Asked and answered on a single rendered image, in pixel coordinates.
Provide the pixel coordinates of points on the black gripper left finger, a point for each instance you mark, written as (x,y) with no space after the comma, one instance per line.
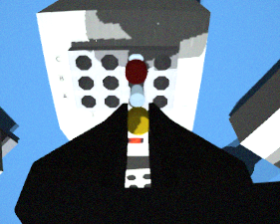
(98,155)

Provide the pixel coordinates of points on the blue bench mat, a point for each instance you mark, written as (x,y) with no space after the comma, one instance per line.
(242,54)

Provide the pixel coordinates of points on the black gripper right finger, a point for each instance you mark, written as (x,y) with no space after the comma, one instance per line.
(179,157)

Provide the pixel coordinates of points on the white tube rack with round holes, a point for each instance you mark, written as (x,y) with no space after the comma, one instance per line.
(138,171)

